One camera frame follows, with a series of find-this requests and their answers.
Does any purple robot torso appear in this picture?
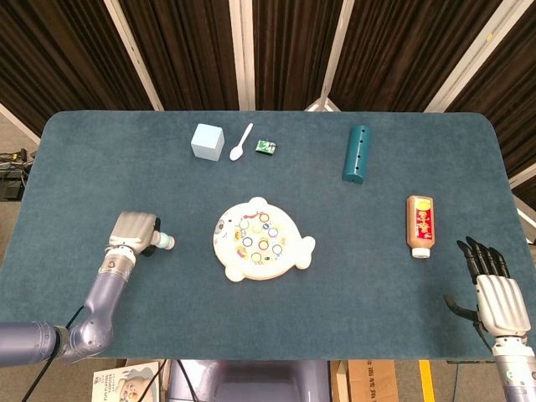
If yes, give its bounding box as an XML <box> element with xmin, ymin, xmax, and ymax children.
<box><xmin>167</xmin><ymin>359</ymin><xmax>332</xmax><ymax>402</ymax></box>

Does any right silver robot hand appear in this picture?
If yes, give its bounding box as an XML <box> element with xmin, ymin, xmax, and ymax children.
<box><xmin>443</xmin><ymin>236</ymin><xmax>531</xmax><ymax>338</ymax></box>

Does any brown sauce bottle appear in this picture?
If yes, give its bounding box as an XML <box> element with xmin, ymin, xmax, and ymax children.
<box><xmin>405</xmin><ymin>194</ymin><xmax>436</xmax><ymax>259</ymax></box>

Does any brown cardboard box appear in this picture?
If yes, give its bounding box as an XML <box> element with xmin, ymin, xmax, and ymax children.
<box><xmin>330</xmin><ymin>359</ymin><xmax>399</xmax><ymax>402</ymax></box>

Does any dark brown curtain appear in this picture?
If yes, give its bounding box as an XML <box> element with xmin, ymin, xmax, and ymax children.
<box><xmin>0</xmin><ymin>0</ymin><xmax>536</xmax><ymax>198</ymax></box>

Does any printed toy packaging box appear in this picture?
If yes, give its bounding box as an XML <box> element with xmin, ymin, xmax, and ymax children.
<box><xmin>91</xmin><ymin>360</ymin><xmax>162</xmax><ymax>402</ymax></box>

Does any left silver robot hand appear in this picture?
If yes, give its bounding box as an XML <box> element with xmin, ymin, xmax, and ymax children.
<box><xmin>104</xmin><ymin>211</ymin><xmax>162</xmax><ymax>257</ymax></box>

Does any black torso cable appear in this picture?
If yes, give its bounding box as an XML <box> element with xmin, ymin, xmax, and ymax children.
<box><xmin>175</xmin><ymin>359</ymin><xmax>198</xmax><ymax>402</ymax></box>

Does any white fish-shaped toy board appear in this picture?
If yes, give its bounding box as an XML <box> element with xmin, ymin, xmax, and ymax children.
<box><xmin>212</xmin><ymin>196</ymin><xmax>316</xmax><ymax>282</ymax></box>

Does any light blue cube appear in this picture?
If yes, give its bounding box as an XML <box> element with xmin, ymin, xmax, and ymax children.
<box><xmin>190</xmin><ymin>123</ymin><xmax>225</xmax><ymax>162</ymax></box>

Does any white frame pole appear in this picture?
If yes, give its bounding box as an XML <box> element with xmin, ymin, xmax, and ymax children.
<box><xmin>425</xmin><ymin>0</ymin><xmax>519</xmax><ymax>113</ymax></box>
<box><xmin>104</xmin><ymin>0</ymin><xmax>164</xmax><ymax>111</ymax></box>
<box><xmin>303</xmin><ymin>0</ymin><xmax>357</xmax><ymax>112</ymax></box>
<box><xmin>229</xmin><ymin>0</ymin><xmax>255</xmax><ymax>111</ymax></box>

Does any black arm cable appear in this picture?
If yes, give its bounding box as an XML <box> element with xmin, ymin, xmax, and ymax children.
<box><xmin>20</xmin><ymin>305</ymin><xmax>85</xmax><ymax>402</ymax></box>

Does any blue felt table cover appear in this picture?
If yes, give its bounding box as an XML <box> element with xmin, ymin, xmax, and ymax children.
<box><xmin>0</xmin><ymin>110</ymin><xmax>536</xmax><ymax>361</ymax></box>

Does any black floor electronics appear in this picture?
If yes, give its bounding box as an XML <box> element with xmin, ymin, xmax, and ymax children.
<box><xmin>0</xmin><ymin>148</ymin><xmax>38</xmax><ymax>201</ymax></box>

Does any white plastic spoon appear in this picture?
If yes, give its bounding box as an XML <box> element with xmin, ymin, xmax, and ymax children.
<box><xmin>229</xmin><ymin>122</ymin><xmax>255</xmax><ymax>162</ymax></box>

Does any teal half-cylinder block with holes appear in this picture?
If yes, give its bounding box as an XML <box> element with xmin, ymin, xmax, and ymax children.
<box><xmin>342</xmin><ymin>124</ymin><xmax>373</xmax><ymax>185</ymax></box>

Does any small white object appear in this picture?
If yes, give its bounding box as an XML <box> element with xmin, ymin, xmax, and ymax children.
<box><xmin>151</xmin><ymin>229</ymin><xmax>176</xmax><ymax>251</ymax></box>

